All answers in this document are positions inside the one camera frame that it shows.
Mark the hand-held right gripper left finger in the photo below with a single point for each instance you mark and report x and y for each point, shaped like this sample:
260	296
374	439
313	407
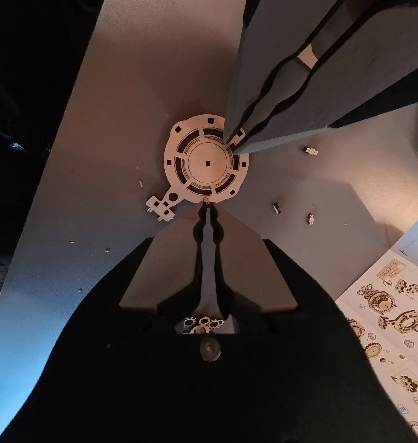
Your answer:
160	273

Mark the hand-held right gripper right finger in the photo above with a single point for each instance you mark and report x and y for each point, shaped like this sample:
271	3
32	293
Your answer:
257	273

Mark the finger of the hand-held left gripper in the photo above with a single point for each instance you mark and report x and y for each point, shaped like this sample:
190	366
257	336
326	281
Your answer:
351	79
264	41

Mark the round wooden disc part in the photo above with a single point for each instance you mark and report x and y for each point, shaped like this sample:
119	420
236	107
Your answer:
195	162

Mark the pile of wooden model parts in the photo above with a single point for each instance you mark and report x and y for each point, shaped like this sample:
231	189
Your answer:
198	331

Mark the wooden cut-out sheet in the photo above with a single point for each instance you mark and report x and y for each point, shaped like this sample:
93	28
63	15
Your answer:
307	57

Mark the small wooden connector peg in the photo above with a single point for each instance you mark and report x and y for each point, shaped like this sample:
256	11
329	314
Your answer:
311	151
277	207
310	219

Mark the printed instruction sheet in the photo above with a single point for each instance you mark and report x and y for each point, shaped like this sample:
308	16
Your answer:
385	346

